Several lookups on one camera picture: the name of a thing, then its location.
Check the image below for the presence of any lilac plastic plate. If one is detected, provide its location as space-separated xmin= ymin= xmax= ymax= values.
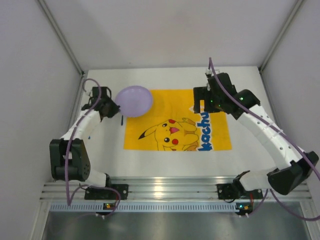
xmin=114 ymin=85 xmax=154 ymax=118

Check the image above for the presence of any yellow Pikachu placemat cloth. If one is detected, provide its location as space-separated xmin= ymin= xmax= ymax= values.
xmin=124 ymin=89 xmax=232 ymax=152

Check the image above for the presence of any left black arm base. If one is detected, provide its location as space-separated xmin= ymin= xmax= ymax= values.
xmin=84 ymin=184 xmax=129 ymax=200

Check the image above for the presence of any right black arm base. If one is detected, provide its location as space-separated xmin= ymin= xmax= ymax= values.
xmin=216 ymin=170 xmax=263 ymax=203

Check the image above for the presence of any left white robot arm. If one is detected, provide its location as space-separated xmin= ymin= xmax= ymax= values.
xmin=49 ymin=86 xmax=120 ymax=188

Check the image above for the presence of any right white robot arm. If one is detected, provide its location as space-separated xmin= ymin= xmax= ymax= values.
xmin=193 ymin=70 xmax=319 ymax=196

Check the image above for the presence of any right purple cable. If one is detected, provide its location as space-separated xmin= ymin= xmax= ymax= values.
xmin=208 ymin=56 xmax=320 ymax=221

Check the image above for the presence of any purple cable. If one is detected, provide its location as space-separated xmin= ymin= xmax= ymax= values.
xmin=208 ymin=56 xmax=320 ymax=221
xmin=64 ymin=78 xmax=122 ymax=218

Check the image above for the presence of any right aluminium frame post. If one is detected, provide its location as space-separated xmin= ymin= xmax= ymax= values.
xmin=258 ymin=0 xmax=307 ymax=73

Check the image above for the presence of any aluminium frame post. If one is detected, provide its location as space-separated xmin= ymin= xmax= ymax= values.
xmin=258 ymin=0 xmax=307 ymax=73
xmin=37 ymin=0 xmax=85 ymax=76

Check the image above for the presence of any aluminium front rail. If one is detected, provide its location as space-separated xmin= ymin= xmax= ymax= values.
xmin=40 ymin=176 xmax=312 ymax=202

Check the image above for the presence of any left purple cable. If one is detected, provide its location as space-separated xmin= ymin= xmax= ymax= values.
xmin=64 ymin=78 xmax=122 ymax=218

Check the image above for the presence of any perforated cable duct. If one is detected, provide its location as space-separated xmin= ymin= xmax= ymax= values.
xmin=49 ymin=201 xmax=255 ymax=213

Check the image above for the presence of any left aluminium frame post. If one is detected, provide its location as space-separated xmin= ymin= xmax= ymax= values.
xmin=37 ymin=0 xmax=85 ymax=76

